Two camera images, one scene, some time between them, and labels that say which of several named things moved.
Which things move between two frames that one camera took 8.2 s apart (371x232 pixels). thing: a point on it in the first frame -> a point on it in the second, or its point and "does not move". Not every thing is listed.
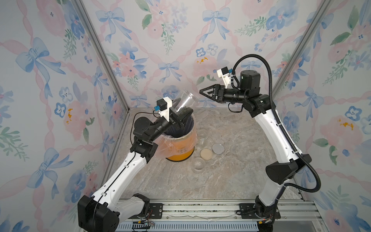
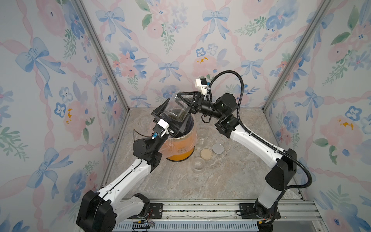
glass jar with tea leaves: (202, 136) does not move
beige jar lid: (206, 153) does not move
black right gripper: (220, 91) -> (200, 105)
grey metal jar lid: (218, 148) does not move
